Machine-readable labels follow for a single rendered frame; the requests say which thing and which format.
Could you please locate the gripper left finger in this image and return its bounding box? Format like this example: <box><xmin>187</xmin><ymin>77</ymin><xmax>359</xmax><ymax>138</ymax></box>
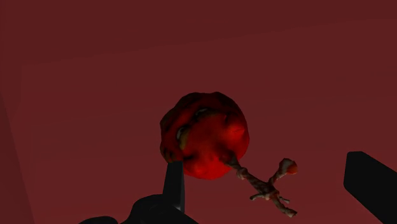
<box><xmin>79</xmin><ymin>160</ymin><xmax>199</xmax><ymax>224</ymax></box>

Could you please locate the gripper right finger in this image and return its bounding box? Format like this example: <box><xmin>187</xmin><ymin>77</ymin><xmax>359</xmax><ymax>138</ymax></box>
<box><xmin>342</xmin><ymin>151</ymin><xmax>397</xmax><ymax>224</ymax></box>

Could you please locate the red fruit with twig stem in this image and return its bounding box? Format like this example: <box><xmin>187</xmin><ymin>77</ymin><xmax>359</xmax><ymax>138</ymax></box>
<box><xmin>159</xmin><ymin>91</ymin><xmax>298</xmax><ymax>218</ymax></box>

